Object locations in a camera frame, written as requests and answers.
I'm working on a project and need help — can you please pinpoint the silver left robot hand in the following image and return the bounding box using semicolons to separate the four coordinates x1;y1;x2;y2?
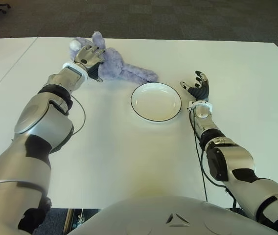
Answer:
74;45;106;81

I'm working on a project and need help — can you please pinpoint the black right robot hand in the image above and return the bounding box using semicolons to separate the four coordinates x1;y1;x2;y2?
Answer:
180;70;211;102

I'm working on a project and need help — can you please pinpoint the purple plush bunny doll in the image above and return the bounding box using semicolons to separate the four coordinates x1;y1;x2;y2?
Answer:
68;31;159;84

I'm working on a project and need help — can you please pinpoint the white plate with black rim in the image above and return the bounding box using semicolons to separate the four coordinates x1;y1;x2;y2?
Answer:
130;82;182;123

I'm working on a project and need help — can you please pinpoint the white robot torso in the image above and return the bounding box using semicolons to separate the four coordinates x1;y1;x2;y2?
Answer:
67;194;278;235

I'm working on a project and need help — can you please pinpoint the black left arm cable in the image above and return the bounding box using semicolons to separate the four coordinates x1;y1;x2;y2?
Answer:
69;94;87;138

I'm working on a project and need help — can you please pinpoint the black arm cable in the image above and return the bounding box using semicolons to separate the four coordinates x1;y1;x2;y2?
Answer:
69;94;87;138
189;107;239;212

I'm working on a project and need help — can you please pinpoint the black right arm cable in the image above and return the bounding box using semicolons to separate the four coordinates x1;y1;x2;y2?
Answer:
189;107;239;212

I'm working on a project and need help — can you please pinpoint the metal stand frame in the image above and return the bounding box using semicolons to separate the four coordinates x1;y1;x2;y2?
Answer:
64;208;103;231

